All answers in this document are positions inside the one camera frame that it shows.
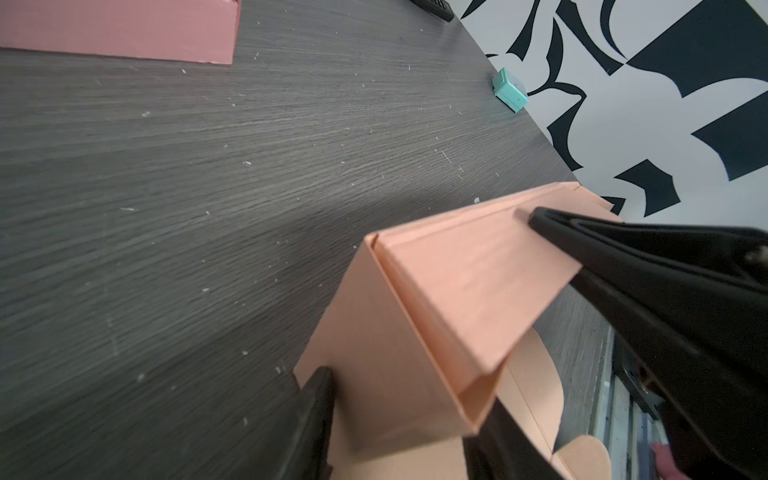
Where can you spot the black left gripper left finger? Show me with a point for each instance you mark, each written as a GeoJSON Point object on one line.
{"type": "Point", "coordinates": [305, 431]}

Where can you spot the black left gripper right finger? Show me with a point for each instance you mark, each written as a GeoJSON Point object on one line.
{"type": "Point", "coordinates": [502, 451]}

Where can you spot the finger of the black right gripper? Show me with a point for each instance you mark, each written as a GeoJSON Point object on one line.
{"type": "Point", "coordinates": [714, 417]}
{"type": "Point", "coordinates": [730, 252]}

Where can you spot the peach cardboard box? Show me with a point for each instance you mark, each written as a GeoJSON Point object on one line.
{"type": "Point", "coordinates": [433, 324]}

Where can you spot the pink cardboard box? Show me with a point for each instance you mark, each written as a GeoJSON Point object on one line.
{"type": "Point", "coordinates": [189, 31]}

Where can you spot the small pink toy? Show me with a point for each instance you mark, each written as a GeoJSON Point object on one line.
{"type": "Point", "coordinates": [665, 465]}

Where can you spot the small teal alarm clock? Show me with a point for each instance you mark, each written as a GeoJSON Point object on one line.
{"type": "Point", "coordinates": [509, 90]}

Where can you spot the black remote control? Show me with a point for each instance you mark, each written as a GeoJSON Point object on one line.
{"type": "Point", "coordinates": [438, 8]}

